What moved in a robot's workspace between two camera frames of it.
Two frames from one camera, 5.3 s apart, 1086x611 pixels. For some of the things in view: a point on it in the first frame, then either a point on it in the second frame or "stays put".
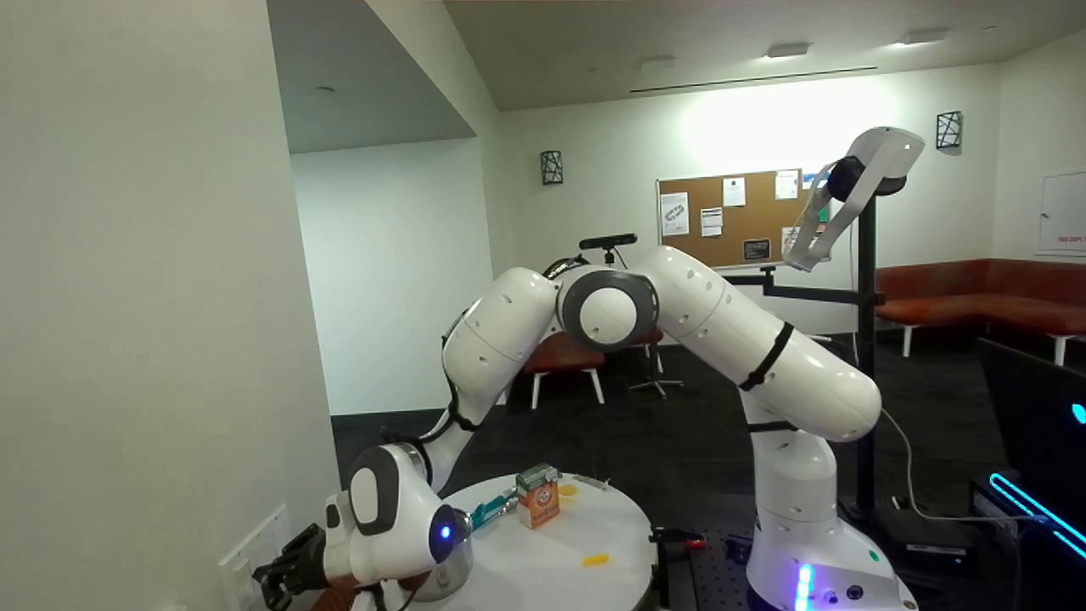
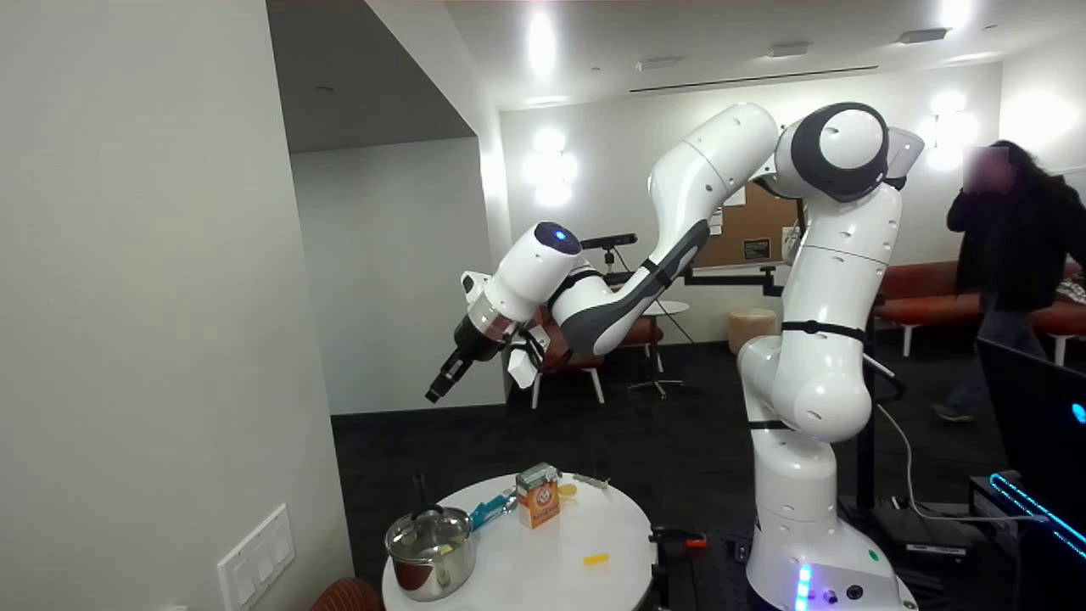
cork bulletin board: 730,217 stays put
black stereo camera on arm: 610,243 stays put
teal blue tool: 490,508 stays put
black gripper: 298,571 -> 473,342
